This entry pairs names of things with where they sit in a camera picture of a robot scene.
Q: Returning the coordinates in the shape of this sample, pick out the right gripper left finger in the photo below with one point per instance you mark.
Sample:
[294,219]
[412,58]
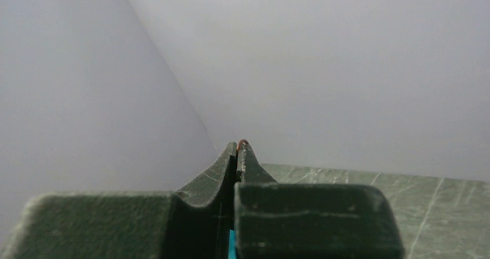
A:
[192,222]

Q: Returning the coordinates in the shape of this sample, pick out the teal tray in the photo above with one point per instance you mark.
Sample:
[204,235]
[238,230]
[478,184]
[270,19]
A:
[232,248]

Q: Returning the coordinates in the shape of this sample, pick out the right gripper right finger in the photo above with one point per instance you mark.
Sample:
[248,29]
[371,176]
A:
[285,220]

